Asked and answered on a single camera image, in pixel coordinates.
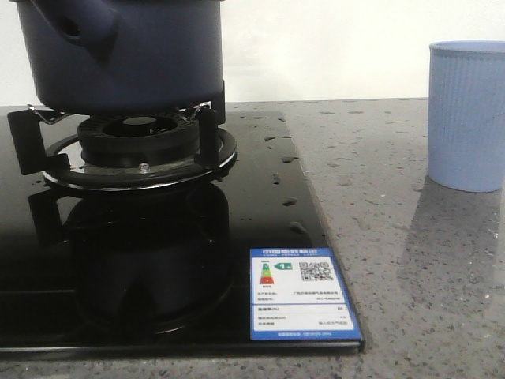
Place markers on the light blue ribbed cup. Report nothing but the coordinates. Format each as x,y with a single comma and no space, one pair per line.
466,115

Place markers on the dark blue cooking pot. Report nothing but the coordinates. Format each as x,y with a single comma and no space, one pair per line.
118,57

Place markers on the black pot support grate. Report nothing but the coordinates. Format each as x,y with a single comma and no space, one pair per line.
62,165

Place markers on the black glass gas stove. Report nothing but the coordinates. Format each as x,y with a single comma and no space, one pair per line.
162,272

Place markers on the blue energy label sticker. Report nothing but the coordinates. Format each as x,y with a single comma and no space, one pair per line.
299,295

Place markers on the black gas burner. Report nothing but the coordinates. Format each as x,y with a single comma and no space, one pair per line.
126,142

